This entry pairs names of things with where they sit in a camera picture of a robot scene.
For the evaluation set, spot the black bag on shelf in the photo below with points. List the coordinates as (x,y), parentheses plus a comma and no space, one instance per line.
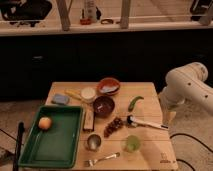
(30,12)

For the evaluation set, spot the dark brown bowl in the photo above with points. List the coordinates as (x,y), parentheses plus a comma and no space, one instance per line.
(103,106)

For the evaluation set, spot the white bottle on shelf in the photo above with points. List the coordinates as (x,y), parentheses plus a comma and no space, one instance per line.
(90,10)

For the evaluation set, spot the blue sponge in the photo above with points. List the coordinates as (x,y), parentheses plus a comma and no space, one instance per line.
(60,99)

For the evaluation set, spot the green plastic cup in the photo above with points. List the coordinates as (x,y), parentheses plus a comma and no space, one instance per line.
(132,143)

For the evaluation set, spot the green plastic tray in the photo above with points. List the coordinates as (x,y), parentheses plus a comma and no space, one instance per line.
(55,148)

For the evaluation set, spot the white round container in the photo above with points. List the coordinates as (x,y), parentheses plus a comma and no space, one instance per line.
(88,94)

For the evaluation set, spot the green pepper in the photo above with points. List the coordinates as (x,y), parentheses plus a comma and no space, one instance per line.
(133,102)

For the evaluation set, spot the metal cup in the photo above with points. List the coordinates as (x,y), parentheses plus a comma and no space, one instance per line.
(94,142)

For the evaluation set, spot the orange bowl with cloth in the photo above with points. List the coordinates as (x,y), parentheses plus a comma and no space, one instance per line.
(108,86)

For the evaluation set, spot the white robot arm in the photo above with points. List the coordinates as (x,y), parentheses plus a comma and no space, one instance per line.
(185,83)

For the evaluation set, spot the bunch of dark grapes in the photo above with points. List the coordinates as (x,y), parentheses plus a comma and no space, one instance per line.
(113,126)

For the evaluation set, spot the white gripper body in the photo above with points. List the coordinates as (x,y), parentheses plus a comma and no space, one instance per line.
(167,110)

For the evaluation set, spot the orange peach fruit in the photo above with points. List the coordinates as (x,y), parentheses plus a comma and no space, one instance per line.
(44,123)

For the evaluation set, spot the yellow corn cob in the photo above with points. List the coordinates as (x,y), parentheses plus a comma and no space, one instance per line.
(73,94)

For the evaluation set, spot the black pole left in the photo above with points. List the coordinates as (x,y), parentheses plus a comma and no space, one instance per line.
(21,130)

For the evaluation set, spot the wooden block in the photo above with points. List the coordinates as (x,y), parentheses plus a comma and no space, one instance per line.
(88,124)

